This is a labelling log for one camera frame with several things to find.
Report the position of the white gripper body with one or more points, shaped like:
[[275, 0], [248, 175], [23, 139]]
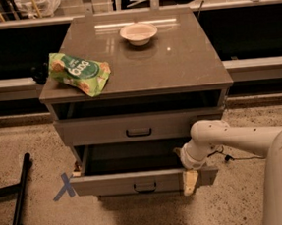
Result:
[[187, 160]]

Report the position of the grey drawer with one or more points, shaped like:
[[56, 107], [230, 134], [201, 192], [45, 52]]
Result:
[[133, 127], [130, 168]]

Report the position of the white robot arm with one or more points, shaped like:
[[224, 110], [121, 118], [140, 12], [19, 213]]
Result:
[[263, 141]]

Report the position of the grey drawer cabinet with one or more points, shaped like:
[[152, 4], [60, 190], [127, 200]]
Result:
[[177, 70]]

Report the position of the grey top drawer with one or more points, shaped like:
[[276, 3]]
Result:
[[133, 127]]

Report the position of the green snack bag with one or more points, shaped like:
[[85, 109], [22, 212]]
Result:
[[88, 76]]

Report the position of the blue tape cross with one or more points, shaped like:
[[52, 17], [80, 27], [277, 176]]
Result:
[[67, 188]]

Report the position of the white bowl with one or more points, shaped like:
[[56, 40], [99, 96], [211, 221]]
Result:
[[139, 33]]

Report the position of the black object behind cabinet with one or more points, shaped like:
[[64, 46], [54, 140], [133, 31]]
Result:
[[40, 74]]

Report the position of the black left stand leg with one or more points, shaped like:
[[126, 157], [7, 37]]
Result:
[[19, 190]]

